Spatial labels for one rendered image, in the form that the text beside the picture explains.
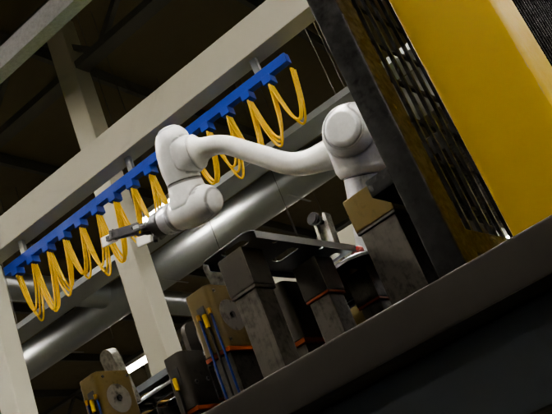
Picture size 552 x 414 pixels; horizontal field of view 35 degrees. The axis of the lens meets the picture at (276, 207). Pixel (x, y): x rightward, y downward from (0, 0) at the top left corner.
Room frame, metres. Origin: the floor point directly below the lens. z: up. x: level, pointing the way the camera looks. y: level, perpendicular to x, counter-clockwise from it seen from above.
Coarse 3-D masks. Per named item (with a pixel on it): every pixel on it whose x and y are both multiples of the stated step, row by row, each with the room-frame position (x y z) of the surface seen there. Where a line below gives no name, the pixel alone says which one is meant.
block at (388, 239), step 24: (360, 192) 1.32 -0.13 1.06; (360, 216) 1.33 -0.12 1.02; (384, 216) 1.31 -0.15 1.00; (408, 216) 1.34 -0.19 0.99; (384, 240) 1.32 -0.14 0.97; (408, 240) 1.30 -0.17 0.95; (384, 264) 1.33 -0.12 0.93; (408, 264) 1.31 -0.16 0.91; (432, 264) 1.34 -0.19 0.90; (384, 288) 1.34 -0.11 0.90; (408, 288) 1.32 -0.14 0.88
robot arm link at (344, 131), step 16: (336, 112) 1.80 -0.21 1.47; (352, 112) 1.80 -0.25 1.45; (336, 128) 1.81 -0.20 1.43; (352, 128) 1.80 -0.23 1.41; (336, 144) 1.82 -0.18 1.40; (352, 144) 1.82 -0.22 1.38; (368, 144) 1.84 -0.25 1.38; (336, 160) 1.88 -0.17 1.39; (352, 160) 1.87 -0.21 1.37; (368, 160) 1.87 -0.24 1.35; (352, 176) 1.90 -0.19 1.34; (368, 176) 1.90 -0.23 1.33; (352, 192) 1.92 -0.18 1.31
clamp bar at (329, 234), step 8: (312, 216) 1.71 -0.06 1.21; (328, 216) 1.73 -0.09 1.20; (312, 224) 1.71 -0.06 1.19; (320, 224) 1.73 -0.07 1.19; (328, 224) 1.72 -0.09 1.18; (320, 232) 1.74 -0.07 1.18; (328, 232) 1.72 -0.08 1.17; (336, 232) 1.73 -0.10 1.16; (328, 240) 1.74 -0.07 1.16; (336, 240) 1.72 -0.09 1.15; (336, 256) 1.71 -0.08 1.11; (344, 256) 1.73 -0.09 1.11
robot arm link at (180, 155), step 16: (176, 128) 2.13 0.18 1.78; (160, 144) 2.13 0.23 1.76; (176, 144) 2.12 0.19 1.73; (192, 144) 2.13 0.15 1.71; (208, 144) 2.13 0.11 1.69; (224, 144) 2.12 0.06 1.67; (240, 144) 2.11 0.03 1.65; (256, 144) 2.12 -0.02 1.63; (320, 144) 2.06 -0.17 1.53; (160, 160) 2.15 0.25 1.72; (176, 160) 2.14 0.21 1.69; (192, 160) 2.14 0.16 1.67; (208, 160) 2.18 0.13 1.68; (256, 160) 2.12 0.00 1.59; (272, 160) 2.11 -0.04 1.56; (288, 160) 2.10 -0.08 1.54; (304, 160) 2.08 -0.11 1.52; (320, 160) 2.07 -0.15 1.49; (176, 176) 2.16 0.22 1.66; (192, 176) 2.17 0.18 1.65
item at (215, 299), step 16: (208, 288) 1.41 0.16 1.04; (224, 288) 1.45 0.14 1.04; (192, 304) 1.43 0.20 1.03; (208, 304) 1.41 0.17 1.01; (224, 304) 1.43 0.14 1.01; (208, 320) 1.41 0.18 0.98; (224, 320) 1.42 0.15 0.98; (240, 320) 1.45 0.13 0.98; (208, 336) 1.42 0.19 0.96; (224, 336) 1.41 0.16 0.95; (240, 336) 1.44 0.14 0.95; (208, 352) 1.43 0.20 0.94; (224, 352) 1.41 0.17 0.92; (240, 352) 1.44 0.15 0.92; (224, 368) 1.42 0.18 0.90; (240, 368) 1.43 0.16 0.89; (256, 368) 1.46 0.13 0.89; (224, 384) 1.44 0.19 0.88; (240, 384) 1.42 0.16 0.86
